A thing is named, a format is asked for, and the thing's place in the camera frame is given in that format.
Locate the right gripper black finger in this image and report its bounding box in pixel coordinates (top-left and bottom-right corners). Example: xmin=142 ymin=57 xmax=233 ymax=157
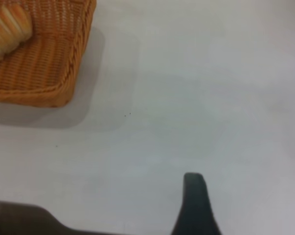
xmin=171 ymin=172 xmax=223 ymax=235

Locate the orange woven wicker basket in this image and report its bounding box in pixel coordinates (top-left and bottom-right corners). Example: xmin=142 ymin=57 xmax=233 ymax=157
xmin=0 ymin=0 xmax=97 ymax=109

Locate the striped spiral bread roll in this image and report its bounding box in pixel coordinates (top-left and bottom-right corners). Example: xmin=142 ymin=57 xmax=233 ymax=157
xmin=0 ymin=0 xmax=32 ymax=65

